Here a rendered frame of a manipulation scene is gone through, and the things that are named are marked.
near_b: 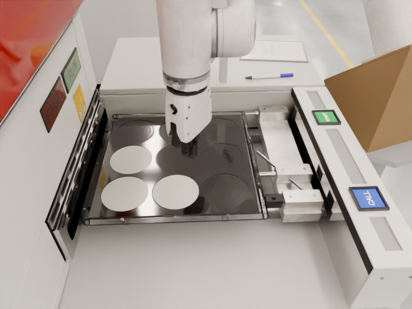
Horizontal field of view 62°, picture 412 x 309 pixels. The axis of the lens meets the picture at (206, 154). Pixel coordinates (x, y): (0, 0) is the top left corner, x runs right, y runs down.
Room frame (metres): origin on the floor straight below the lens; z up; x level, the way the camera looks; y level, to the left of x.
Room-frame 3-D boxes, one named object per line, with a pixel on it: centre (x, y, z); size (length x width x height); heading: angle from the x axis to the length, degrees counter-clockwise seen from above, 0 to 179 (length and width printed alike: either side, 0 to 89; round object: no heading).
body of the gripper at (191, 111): (0.55, 0.03, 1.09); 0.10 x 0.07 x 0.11; 149
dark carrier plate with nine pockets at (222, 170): (0.61, 0.07, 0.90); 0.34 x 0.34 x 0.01; 2
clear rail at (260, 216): (0.43, 0.06, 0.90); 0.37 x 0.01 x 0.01; 92
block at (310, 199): (0.48, -0.20, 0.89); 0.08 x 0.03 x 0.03; 92
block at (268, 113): (0.80, -0.19, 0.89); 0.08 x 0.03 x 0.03; 92
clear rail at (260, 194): (0.62, -0.11, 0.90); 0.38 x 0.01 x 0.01; 2
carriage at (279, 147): (0.64, -0.20, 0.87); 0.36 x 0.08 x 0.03; 2
